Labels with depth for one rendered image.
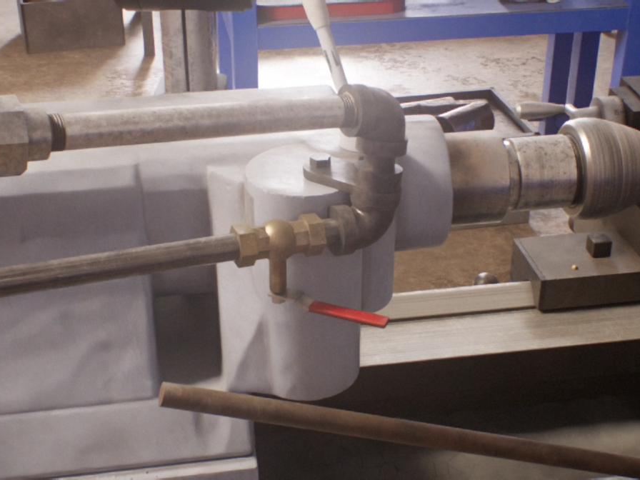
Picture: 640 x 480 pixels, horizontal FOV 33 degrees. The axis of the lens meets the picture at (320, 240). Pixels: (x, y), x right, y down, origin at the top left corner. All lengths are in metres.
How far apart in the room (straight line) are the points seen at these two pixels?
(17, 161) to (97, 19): 4.03
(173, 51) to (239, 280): 0.97
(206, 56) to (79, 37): 2.93
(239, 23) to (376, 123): 1.97
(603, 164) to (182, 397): 0.40
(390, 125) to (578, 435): 0.61
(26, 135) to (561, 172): 0.48
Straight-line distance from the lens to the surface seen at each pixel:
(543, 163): 0.93
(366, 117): 0.71
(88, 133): 0.64
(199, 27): 1.73
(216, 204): 0.81
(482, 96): 3.41
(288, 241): 0.72
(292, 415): 0.77
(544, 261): 1.26
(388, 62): 4.43
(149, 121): 0.65
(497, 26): 2.82
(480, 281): 1.61
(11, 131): 0.62
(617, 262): 1.28
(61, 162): 0.82
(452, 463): 1.20
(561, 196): 0.94
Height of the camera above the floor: 1.49
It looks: 29 degrees down
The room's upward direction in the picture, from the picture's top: straight up
